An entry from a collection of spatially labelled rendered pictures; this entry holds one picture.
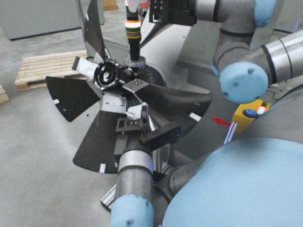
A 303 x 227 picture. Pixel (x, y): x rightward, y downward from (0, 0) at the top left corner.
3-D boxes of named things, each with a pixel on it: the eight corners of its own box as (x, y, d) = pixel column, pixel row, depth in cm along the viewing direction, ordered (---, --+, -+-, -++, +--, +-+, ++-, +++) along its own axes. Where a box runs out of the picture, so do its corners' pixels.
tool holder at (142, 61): (126, 56, 66) (123, 25, 59) (146, 56, 66) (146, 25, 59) (122, 67, 59) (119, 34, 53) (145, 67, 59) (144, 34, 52)
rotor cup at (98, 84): (107, 94, 81) (84, 87, 70) (120, 63, 80) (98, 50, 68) (133, 106, 75) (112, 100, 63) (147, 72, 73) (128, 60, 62)
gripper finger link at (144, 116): (140, 101, 53) (140, 123, 46) (146, 101, 53) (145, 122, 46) (143, 114, 56) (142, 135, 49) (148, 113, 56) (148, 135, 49)
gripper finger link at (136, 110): (128, 97, 57) (125, 116, 51) (147, 95, 57) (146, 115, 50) (130, 104, 60) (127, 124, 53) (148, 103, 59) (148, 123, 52)
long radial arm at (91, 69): (133, 79, 95) (119, 72, 84) (128, 93, 95) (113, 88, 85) (95, 65, 108) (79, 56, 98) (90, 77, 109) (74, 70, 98)
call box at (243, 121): (238, 113, 90) (245, 94, 83) (261, 121, 85) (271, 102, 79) (227, 132, 80) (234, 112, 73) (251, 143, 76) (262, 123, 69)
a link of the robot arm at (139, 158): (150, 163, 37) (154, 185, 43) (150, 146, 41) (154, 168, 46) (113, 166, 38) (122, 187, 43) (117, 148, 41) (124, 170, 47)
